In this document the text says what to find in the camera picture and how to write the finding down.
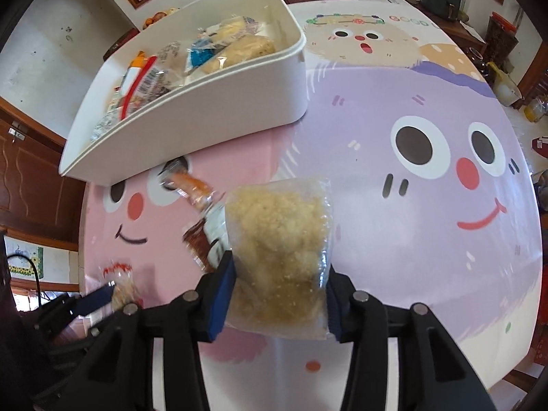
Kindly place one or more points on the clear red-topped snack packet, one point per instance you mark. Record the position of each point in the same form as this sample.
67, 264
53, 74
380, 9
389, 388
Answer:
120, 282

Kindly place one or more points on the brown ceramic jar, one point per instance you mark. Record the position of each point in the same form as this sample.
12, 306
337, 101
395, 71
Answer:
481, 58

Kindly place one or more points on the colourful paper drawing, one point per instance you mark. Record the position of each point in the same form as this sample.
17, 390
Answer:
25, 259

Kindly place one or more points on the white plastic storage bin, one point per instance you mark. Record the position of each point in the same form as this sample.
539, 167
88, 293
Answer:
205, 128

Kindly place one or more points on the white cheese cracker packet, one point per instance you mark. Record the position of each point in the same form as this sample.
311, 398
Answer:
231, 28

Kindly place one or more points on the clear bread packet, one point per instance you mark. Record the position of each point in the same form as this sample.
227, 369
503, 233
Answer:
250, 49

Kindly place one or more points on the red white striped packet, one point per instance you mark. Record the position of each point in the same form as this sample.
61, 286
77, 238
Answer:
141, 83

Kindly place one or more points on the orange snack packet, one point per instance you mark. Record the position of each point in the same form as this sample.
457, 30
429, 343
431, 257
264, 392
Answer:
192, 186

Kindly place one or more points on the white yellow jug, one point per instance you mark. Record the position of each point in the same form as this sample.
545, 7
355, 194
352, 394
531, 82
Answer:
505, 87

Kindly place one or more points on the silver printed packet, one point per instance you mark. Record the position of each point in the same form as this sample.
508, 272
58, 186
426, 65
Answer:
100, 126

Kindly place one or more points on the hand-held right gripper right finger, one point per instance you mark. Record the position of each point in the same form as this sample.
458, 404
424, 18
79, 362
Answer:
336, 319

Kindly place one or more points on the dark red mesh bin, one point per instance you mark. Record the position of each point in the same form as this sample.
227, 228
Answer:
501, 36

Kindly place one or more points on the clear crumbly rice snack packet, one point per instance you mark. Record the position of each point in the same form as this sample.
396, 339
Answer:
278, 257

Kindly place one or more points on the fruit bowl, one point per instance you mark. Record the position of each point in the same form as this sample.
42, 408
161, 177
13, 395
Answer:
160, 18

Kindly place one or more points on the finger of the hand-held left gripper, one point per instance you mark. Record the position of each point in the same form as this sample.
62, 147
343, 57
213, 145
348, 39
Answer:
96, 302
81, 338

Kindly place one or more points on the blue snack packet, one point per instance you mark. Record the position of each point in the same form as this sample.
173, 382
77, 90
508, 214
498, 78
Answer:
201, 55

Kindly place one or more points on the brown wooden door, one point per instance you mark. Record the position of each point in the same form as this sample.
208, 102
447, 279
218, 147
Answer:
34, 171

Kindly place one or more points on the brown white snack packet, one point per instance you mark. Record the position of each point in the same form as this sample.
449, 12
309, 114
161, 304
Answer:
203, 239

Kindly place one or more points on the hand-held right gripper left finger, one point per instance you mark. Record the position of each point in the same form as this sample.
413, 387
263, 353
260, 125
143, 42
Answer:
222, 299

